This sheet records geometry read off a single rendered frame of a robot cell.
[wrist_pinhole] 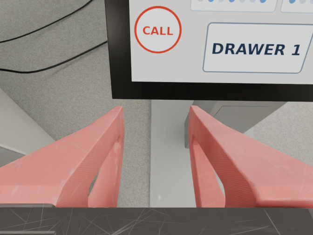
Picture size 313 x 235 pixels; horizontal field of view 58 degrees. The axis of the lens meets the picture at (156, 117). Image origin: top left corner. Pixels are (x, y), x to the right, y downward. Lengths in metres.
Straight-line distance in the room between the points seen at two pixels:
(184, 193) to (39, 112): 0.74
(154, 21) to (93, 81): 1.12
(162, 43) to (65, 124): 1.10
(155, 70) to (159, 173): 0.95
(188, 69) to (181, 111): 0.99
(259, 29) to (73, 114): 1.13
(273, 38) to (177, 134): 0.98
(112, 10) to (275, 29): 0.14
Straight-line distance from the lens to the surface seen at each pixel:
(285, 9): 0.27
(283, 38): 0.28
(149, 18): 0.25
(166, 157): 1.21
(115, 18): 0.25
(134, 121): 1.28
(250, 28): 0.27
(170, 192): 1.20
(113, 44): 0.26
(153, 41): 0.26
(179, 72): 0.27
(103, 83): 1.35
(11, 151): 0.55
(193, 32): 0.26
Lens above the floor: 1.23
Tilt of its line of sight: 74 degrees down
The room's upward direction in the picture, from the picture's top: 3 degrees clockwise
